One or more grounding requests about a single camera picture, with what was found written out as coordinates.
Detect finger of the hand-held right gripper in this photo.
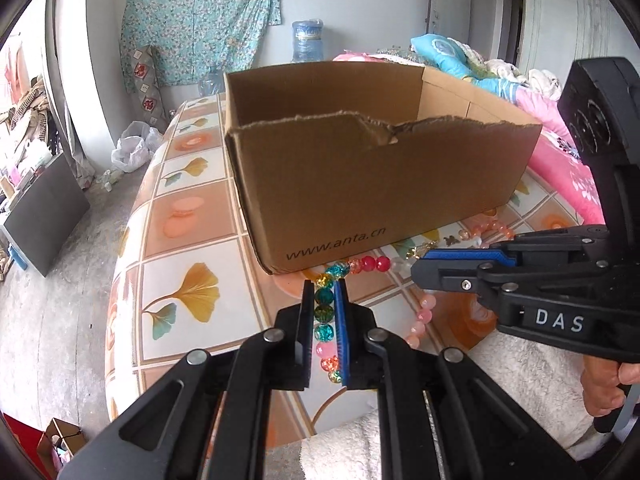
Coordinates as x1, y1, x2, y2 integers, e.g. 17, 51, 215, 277
411, 258, 551, 311
422, 225, 611, 268

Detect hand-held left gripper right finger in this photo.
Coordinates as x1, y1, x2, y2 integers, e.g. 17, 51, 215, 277
334, 280, 576, 480

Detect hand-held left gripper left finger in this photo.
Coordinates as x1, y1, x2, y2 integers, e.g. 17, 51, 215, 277
70, 280, 316, 480

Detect multicolour bead bracelet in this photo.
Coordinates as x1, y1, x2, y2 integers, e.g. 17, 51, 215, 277
310, 254, 437, 386

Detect brown cardboard box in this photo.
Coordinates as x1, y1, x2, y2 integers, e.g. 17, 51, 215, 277
223, 60, 543, 276

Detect person's right hand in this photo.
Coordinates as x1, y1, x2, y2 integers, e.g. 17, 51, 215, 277
580, 360, 640, 418

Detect ginkgo print table cover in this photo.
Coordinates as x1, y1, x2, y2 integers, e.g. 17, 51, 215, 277
105, 95, 601, 441

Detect white clothes pile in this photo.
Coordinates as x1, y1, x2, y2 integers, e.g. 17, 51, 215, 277
480, 59, 562, 102

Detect white wardrobe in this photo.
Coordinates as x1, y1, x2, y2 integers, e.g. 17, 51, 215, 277
520, 0, 626, 77

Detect blue quilt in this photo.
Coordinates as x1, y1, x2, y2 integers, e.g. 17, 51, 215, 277
411, 34, 493, 81

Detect white plastic bag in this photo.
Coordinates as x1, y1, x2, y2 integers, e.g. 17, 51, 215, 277
111, 121, 163, 173

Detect clear water bottle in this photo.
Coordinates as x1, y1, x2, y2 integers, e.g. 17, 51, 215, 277
199, 67, 226, 98

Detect large blue water bottle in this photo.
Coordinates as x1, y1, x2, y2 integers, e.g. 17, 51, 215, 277
291, 19, 326, 63

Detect small floor cardboard box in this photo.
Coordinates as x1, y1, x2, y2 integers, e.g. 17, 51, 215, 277
37, 417, 87, 462

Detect grey cabinet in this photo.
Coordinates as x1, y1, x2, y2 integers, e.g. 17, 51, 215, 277
2, 152, 91, 277

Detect red paper bag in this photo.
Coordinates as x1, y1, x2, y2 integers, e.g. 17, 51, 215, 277
0, 410, 56, 480

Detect grey curtain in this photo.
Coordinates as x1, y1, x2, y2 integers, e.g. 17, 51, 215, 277
45, 0, 96, 186

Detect floral wall cloth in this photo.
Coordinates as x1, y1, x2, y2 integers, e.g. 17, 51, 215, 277
120, 0, 282, 88

